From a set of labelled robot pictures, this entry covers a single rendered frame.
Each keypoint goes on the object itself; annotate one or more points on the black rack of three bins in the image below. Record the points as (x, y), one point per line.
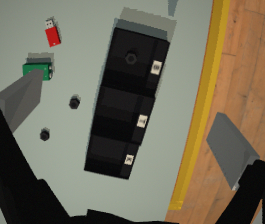
(121, 118)

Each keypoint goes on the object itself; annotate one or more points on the red usb stick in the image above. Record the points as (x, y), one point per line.
(52, 34)

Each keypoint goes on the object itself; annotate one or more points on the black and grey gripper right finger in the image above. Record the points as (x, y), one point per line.
(235, 156)

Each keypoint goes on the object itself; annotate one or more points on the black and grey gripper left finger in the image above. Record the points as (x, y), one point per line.
(24, 199)

